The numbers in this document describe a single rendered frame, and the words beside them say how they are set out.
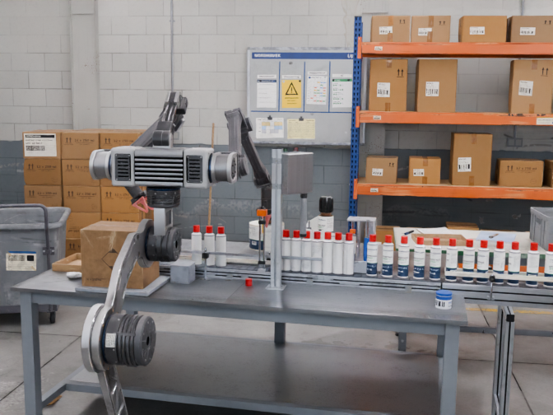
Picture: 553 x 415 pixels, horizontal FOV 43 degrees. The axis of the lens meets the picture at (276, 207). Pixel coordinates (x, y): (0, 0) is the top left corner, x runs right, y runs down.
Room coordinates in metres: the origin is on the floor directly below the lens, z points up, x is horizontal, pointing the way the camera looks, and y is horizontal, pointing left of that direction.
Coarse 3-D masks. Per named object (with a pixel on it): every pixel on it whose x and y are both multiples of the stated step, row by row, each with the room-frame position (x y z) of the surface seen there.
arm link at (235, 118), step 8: (232, 112) 3.28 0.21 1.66; (240, 112) 3.28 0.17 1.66; (232, 120) 3.23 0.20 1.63; (240, 120) 3.28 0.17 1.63; (232, 128) 3.19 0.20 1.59; (240, 128) 3.25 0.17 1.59; (232, 136) 3.15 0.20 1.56; (240, 136) 3.20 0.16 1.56; (232, 144) 3.10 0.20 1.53; (240, 144) 3.15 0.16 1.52; (240, 152) 3.09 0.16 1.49; (240, 160) 2.99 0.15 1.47; (240, 168) 2.98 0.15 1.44; (248, 168) 3.04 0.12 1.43
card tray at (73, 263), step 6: (66, 258) 3.72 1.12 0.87; (72, 258) 3.79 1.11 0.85; (78, 258) 3.83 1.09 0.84; (54, 264) 3.58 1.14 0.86; (60, 264) 3.57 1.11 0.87; (66, 264) 3.56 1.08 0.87; (72, 264) 3.56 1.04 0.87; (78, 264) 3.71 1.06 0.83; (54, 270) 3.58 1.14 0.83; (60, 270) 3.57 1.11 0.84; (66, 270) 3.56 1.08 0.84; (72, 270) 3.55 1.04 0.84; (78, 270) 3.55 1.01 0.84
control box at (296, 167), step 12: (288, 156) 3.27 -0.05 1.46; (300, 156) 3.32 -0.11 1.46; (312, 156) 3.38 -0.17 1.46; (288, 168) 3.27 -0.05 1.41; (300, 168) 3.32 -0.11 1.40; (312, 168) 3.38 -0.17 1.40; (288, 180) 3.27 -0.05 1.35; (300, 180) 3.32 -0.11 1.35; (312, 180) 3.38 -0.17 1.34; (288, 192) 3.27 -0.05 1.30; (300, 192) 3.33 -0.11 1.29
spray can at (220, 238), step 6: (222, 228) 3.51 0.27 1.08; (222, 234) 3.51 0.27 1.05; (216, 240) 3.51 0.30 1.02; (222, 240) 3.50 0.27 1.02; (216, 246) 3.51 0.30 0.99; (222, 246) 3.50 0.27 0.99; (216, 258) 3.51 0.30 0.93; (222, 258) 3.50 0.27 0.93; (216, 264) 3.51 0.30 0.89; (222, 264) 3.50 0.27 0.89
